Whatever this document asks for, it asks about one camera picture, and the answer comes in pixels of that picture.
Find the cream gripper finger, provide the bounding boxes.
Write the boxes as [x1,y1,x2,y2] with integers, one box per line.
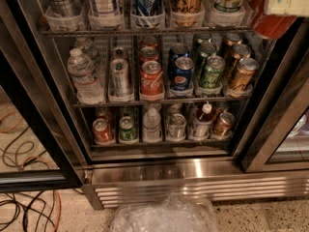
[264,0,309,17]

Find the red coke can top shelf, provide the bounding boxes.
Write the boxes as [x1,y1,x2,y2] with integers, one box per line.
[250,0,296,40]

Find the front gold can middle shelf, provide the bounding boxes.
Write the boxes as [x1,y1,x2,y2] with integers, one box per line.
[228,58,259,91]

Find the gold can shelf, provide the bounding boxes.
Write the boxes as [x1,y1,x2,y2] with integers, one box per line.
[212,112,235,136]
[228,58,259,91]

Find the gold La Croix can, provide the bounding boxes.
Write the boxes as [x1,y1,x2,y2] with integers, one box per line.
[171,0,202,27]

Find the front green can middle shelf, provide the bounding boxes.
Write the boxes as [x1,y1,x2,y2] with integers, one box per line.
[198,55,225,89]

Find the green can shelf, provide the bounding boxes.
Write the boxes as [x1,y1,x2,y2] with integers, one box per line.
[120,116,137,142]
[198,55,225,89]

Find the blue pepsi can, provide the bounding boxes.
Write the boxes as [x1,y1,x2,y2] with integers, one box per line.
[168,43,189,65]
[171,56,194,91]

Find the front blue pepsi can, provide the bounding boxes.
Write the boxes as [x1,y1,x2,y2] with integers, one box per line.
[171,56,194,91]

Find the right glass fridge door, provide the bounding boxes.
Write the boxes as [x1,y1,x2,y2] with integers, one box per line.
[235,18,309,173]

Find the glass fridge door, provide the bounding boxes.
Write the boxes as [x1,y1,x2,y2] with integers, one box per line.
[235,18,309,173]
[0,0,86,192]

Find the gold can bottom shelf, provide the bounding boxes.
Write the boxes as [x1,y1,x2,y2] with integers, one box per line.
[212,112,235,136]

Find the blue white can top shelf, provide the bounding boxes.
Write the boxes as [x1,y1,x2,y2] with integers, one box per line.
[134,0,162,27]

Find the white cap bottle bottom shelf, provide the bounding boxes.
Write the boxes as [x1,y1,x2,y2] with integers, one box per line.
[192,103,212,137]

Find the front red coke can middle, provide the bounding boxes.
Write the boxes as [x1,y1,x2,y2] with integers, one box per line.
[140,61,163,96]

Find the silver can bottom shelf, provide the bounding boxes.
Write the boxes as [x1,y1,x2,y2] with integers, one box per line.
[168,113,186,140]

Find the water bottle bottom shelf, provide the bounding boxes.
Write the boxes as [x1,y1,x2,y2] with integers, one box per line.
[143,107,161,143]

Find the front silver can middle shelf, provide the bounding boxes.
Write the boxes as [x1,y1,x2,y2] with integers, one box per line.
[110,59,130,97]

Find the green can bottom shelf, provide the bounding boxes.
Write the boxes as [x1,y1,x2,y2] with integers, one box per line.
[120,116,137,142]

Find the red can bottom shelf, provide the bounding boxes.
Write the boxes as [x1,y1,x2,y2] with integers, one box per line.
[92,118,114,144]

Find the stainless fridge base grille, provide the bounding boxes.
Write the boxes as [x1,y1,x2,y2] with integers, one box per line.
[81,159,309,210]

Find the left glass fridge door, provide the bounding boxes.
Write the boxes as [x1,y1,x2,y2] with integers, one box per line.
[0,0,86,192]

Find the rear clear water bottle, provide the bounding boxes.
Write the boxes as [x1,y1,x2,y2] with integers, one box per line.
[74,37,101,68]

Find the clear water bottle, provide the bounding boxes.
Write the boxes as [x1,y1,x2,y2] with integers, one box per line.
[67,48,104,104]
[74,37,101,68]

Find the front clear water bottle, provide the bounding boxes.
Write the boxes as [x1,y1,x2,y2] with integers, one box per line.
[67,48,104,104]

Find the clear plastic bag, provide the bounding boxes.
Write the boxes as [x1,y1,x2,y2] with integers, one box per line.
[110,193,219,232]

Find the orange cable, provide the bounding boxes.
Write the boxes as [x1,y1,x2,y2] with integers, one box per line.
[0,110,63,232]

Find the black cables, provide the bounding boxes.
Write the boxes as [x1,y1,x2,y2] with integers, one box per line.
[0,126,85,232]

